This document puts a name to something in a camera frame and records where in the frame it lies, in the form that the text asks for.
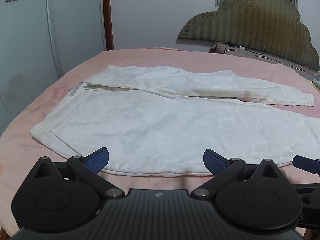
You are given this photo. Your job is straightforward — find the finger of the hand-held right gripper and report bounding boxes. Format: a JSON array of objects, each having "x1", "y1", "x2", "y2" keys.
[{"x1": 292, "y1": 155, "x2": 320, "y2": 175}]

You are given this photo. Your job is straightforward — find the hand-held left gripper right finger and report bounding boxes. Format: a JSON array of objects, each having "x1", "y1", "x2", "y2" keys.
[{"x1": 190, "y1": 148, "x2": 284, "y2": 200}]

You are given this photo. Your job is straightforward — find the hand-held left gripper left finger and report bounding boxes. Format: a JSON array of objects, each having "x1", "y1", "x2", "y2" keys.
[{"x1": 31, "y1": 147, "x2": 126, "y2": 200}]

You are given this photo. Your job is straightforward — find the white pants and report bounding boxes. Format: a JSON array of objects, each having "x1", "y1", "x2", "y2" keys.
[{"x1": 30, "y1": 64, "x2": 320, "y2": 177}]

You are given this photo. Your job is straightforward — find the white bundled cloth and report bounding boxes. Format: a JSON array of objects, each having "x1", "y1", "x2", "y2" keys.
[{"x1": 309, "y1": 71, "x2": 320, "y2": 91}]

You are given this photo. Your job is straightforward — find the pink bed blanket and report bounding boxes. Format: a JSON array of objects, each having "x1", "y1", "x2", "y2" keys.
[{"x1": 0, "y1": 47, "x2": 320, "y2": 240}]

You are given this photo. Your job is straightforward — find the pale wardrobe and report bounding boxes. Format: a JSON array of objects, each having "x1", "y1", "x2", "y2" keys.
[{"x1": 0, "y1": 0, "x2": 107, "y2": 135}]

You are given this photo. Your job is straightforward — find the olive padded headboard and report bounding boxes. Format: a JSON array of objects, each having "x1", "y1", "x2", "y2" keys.
[{"x1": 177, "y1": 0, "x2": 320, "y2": 71}]

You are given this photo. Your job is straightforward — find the black cable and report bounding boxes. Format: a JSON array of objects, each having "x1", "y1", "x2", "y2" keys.
[{"x1": 222, "y1": 38, "x2": 266, "y2": 56}]

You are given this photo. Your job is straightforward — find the brown wooden door frame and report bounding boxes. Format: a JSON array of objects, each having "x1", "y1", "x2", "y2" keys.
[{"x1": 101, "y1": 0, "x2": 115, "y2": 51}]

